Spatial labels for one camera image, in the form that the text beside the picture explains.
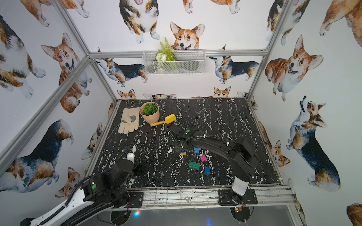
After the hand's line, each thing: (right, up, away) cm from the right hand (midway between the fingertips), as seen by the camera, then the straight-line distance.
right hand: (179, 147), depth 83 cm
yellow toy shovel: (-10, +15, +24) cm, 30 cm away
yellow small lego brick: (+2, -6, +7) cm, 10 cm away
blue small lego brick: (+11, -3, +7) cm, 13 cm away
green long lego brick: (+9, -11, +2) cm, 14 cm away
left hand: (-17, -4, -8) cm, 19 cm away
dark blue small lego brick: (+17, -13, -1) cm, 21 cm away
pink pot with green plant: (-22, +22, +17) cm, 35 cm away
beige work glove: (-39, +14, +24) cm, 48 cm away
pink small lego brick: (+15, -8, +4) cm, 17 cm away
